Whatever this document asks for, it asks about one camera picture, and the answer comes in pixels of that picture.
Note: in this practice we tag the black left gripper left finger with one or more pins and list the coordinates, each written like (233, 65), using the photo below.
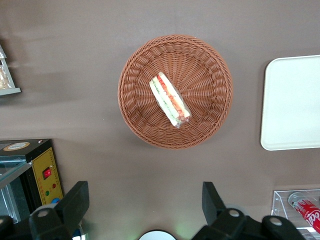
(67, 210)

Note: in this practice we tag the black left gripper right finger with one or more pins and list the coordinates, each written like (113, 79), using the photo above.
(220, 220)

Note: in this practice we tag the triangle sandwich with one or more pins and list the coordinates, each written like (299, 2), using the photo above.
(170, 98)

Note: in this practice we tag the white tray of snack bags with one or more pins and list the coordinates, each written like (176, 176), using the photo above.
(10, 85)

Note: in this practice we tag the beige plastic serving tray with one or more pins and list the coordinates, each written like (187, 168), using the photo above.
(292, 102)

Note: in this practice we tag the round brown wicker basket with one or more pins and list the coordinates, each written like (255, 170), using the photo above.
(200, 62)

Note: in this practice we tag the black yellow food warmer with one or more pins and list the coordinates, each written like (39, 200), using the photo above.
(47, 160)

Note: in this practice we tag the clear acrylic bottle rack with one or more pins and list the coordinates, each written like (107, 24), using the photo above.
(281, 202)

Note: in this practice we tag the red cola bottle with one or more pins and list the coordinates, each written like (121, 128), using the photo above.
(308, 212)

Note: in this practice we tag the clear bag of crackers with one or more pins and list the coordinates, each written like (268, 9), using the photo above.
(3, 77)

